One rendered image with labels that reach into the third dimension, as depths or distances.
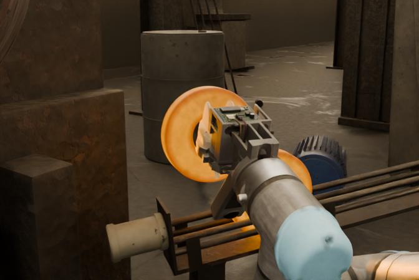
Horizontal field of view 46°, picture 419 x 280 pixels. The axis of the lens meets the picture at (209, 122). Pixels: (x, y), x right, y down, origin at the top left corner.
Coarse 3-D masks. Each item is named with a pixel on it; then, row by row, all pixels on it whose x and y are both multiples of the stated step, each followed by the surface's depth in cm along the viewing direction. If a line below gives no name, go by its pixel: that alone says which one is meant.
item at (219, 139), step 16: (224, 112) 66; (240, 112) 67; (256, 112) 69; (208, 128) 68; (224, 128) 63; (240, 128) 62; (256, 128) 64; (224, 144) 64; (240, 144) 62; (256, 144) 59; (272, 144) 59; (224, 160) 65; (240, 160) 63; (256, 160) 59
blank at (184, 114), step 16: (192, 96) 75; (208, 96) 76; (224, 96) 77; (176, 112) 75; (192, 112) 75; (176, 128) 75; (192, 128) 76; (176, 144) 76; (192, 144) 76; (176, 160) 76; (192, 160) 77; (192, 176) 77; (208, 176) 78; (224, 176) 79
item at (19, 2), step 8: (16, 0) 63; (24, 0) 64; (8, 8) 62; (16, 8) 63; (24, 8) 64; (8, 16) 62; (16, 16) 63; (24, 16) 64; (8, 24) 62; (16, 24) 63; (0, 32) 61; (8, 32) 62; (16, 32) 63; (0, 40) 62; (8, 40) 62; (0, 48) 62; (8, 48) 63; (0, 56) 62; (0, 64) 62
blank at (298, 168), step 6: (282, 150) 84; (282, 156) 81; (288, 156) 82; (288, 162) 82; (294, 162) 82; (300, 162) 83; (294, 168) 83; (300, 168) 83; (306, 168) 84; (300, 174) 83; (306, 174) 84; (306, 180) 84; (306, 186) 84; (240, 216) 81; (246, 216) 82; (246, 228) 82; (252, 228) 82; (258, 234) 83
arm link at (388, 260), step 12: (384, 252) 62; (396, 252) 61; (408, 252) 62; (360, 264) 58; (372, 264) 57; (384, 264) 55; (396, 264) 53; (408, 264) 51; (360, 276) 57; (372, 276) 56; (384, 276) 54; (396, 276) 52; (408, 276) 50
